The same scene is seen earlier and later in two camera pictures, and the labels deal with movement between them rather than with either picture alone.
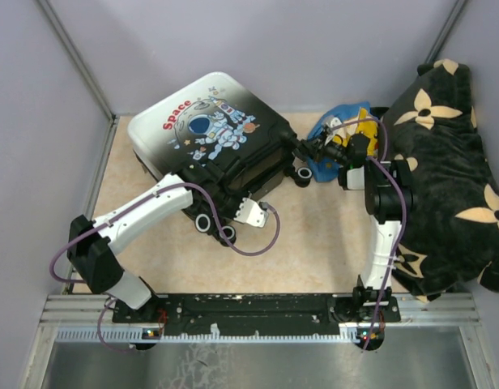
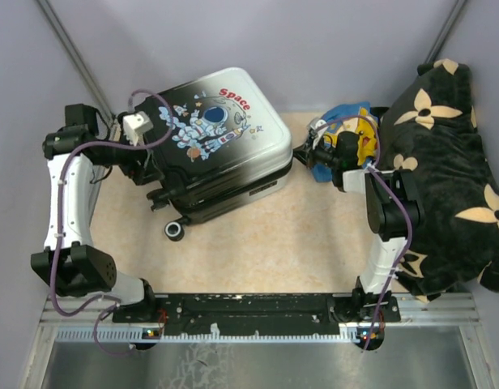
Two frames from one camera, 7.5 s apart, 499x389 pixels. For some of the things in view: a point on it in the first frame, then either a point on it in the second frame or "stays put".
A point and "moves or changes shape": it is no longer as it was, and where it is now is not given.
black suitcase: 222,142 moves or changes shape
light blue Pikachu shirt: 351,120 stays put
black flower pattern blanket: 458,228 stays put
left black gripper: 229,215 → 143,173
